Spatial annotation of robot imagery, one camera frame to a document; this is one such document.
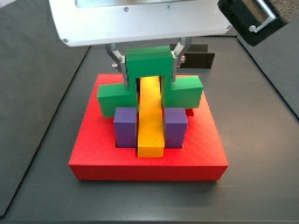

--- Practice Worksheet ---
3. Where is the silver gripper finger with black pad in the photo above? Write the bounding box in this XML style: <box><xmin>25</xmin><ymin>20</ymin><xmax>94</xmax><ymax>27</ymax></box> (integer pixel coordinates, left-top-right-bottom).
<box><xmin>172</xmin><ymin>37</ymin><xmax>192</xmax><ymax>81</ymax></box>

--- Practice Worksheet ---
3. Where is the silver gripper body plate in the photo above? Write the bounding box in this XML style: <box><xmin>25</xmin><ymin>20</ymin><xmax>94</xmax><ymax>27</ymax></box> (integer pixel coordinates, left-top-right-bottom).
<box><xmin>49</xmin><ymin>0</ymin><xmax>229</xmax><ymax>47</ymax></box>

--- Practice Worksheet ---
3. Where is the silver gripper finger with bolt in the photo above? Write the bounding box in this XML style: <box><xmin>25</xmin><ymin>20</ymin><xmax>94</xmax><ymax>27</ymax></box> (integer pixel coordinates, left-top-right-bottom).
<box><xmin>105</xmin><ymin>44</ymin><xmax>128</xmax><ymax>86</ymax></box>

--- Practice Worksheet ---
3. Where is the green stepped block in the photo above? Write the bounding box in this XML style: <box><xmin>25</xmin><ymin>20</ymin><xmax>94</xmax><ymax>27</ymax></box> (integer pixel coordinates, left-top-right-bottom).
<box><xmin>97</xmin><ymin>46</ymin><xmax>202</xmax><ymax>117</ymax></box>

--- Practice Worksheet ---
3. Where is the red base board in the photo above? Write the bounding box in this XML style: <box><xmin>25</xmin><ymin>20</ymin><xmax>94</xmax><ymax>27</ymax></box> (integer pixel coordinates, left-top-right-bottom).
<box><xmin>67</xmin><ymin>73</ymin><xmax>229</xmax><ymax>182</ymax></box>

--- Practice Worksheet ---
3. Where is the purple block left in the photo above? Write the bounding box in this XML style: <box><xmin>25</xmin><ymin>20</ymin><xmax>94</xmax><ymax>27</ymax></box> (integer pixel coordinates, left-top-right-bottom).
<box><xmin>113</xmin><ymin>107</ymin><xmax>136</xmax><ymax>148</ymax></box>

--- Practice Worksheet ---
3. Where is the purple block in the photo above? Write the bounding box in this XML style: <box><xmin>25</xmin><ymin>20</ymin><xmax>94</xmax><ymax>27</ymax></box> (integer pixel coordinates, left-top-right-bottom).
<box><xmin>162</xmin><ymin>108</ymin><xmax>188</xmax><ymax>148</ymax></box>
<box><xmin>113</xmin><ymin>107</ymin><xmax>136</xmax><ymax>148</ymax></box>

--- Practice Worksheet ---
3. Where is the purple block right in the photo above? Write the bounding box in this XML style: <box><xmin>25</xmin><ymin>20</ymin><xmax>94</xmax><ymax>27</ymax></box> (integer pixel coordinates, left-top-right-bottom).
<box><xmin>162</xmin><ymin>108</ymin><xmax>188</xmax><ymax>148</ymax></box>

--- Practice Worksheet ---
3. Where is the yellow long block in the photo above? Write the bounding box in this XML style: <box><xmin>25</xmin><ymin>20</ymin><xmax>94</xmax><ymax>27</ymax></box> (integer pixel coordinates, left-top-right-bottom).
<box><xmin>137</xmin><ymin>76</ymin><xmax>164</xmax><ymax>158</ymax></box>

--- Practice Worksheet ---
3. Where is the black angle bracket fixture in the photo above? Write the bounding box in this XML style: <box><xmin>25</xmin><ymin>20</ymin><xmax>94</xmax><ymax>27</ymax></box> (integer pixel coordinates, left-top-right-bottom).
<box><xmin>177</xmin><ymin>44</ymin><xmax>214</xmax><ymax>69</ymax></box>

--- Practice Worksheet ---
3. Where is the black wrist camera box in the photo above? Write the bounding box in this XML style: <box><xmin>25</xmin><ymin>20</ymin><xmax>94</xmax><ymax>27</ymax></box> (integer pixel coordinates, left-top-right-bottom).
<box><xmin>217</xmin><ymin>0</ymin><xmax>297</xmax><ymax>46</ymax></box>

